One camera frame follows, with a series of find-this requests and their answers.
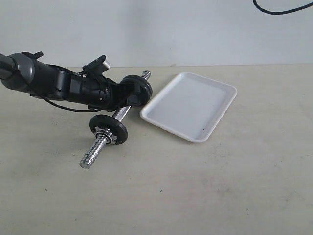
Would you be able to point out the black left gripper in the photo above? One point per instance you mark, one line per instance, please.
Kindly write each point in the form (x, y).
(100, 92)

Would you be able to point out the black weight plate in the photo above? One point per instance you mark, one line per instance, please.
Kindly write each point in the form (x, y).
(146, 91)
(131, 84)
(109, 127)

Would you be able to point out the chrome star collar nut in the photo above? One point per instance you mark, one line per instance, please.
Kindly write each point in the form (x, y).
(106, 135)

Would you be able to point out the chrome threaded dumbbell bar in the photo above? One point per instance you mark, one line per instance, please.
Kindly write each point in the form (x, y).
(93, 152)

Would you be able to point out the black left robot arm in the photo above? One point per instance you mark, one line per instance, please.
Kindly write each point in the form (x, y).
(23, 72)

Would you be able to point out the white rectangular plastic tray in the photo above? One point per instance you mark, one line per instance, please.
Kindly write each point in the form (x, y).
(190, 106)

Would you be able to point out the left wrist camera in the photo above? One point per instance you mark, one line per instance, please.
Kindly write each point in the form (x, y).
(97, 66)

